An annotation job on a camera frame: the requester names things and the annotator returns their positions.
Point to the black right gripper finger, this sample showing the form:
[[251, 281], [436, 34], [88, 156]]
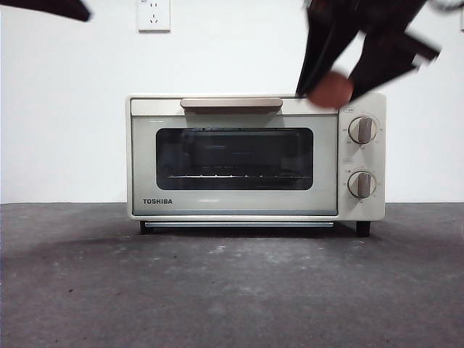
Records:
[[319, 47], [373, 69]]

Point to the brown egg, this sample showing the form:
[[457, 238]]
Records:
[[331, 90]]

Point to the cream oven knob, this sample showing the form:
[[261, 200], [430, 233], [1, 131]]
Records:
[[362, 130], [361, 185]]

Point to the cream Toshiba toaster oven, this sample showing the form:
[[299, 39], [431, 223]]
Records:
[[377, 163]]

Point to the black oven foot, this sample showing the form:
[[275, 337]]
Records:
[[362, 229], [143, 228]]

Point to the silver oven crumb tray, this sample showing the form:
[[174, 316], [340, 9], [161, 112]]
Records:
[[217, 224]]

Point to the white wall socket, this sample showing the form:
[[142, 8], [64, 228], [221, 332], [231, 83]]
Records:
[[154, 16]]

